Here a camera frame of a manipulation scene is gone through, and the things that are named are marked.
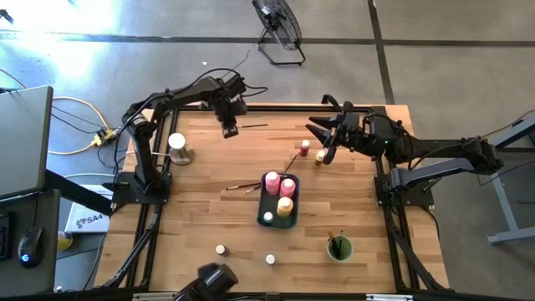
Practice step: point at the small yellow paint bottle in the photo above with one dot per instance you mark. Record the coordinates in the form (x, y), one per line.
(319, 158)

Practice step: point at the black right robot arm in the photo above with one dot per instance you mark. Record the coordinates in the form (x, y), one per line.
(439, 146)

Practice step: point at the white cardboard box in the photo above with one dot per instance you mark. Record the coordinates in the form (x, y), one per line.
(90, 219)

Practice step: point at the black paintbrush orange tip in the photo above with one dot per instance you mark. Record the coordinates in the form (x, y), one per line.
(334, 246)

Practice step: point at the yellow round object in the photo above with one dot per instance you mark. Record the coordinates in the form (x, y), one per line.
(64, 241)

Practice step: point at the black desk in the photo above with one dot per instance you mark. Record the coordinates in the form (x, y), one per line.
(50, 217)

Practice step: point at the silver bracket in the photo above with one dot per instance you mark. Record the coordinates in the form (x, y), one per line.
(154, 297)
(388, 297)

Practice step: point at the grey metal table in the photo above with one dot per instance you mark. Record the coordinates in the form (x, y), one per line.
(503, 200)

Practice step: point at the green cup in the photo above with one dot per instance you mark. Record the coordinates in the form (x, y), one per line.
(348, 251)

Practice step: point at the small teal paint bottle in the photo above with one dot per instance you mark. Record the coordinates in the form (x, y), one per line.
(268, 217)

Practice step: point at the yellow power connector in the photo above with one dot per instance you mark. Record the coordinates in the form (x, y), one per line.
(104, 136)

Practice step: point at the grey monitor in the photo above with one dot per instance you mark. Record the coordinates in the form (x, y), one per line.
(23, 142)

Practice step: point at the black floor fan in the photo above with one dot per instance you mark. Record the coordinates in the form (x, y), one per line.
(278, 21)

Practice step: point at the teal plastic bin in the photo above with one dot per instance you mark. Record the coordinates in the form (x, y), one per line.
(276, 223)

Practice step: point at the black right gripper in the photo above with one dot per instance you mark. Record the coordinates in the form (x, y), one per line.
(347, 129)

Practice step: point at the small blue paint bottle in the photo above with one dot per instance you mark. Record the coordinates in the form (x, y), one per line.
(270, 259)

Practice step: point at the small white jar left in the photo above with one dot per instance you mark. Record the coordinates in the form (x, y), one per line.
(220, 250)

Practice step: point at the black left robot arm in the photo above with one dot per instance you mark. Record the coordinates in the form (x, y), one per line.
(142, 138)

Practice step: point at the pink paint bottle white cap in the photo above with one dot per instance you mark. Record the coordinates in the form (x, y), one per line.
(287, 187)
(272, 182)

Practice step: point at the black computer mouse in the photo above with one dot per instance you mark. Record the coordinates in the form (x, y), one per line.
(30, 246)

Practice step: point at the thin brown paintbrush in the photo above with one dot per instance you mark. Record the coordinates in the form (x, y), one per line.
(291, 163)

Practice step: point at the large yellow paint bottle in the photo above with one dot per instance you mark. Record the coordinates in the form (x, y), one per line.
(285, 207)

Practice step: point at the black keyboard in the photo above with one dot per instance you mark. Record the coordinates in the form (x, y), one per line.
(3, 234)

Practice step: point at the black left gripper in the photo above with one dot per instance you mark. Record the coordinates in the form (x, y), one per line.
(227, 110)

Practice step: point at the small maroon paint bottle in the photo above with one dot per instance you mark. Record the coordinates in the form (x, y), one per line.
(304, 147)

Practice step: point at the black bulky object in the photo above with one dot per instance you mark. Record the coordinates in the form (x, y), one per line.
(209, 280)

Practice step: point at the black metal bar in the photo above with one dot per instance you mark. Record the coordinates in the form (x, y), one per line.
(79, 193)

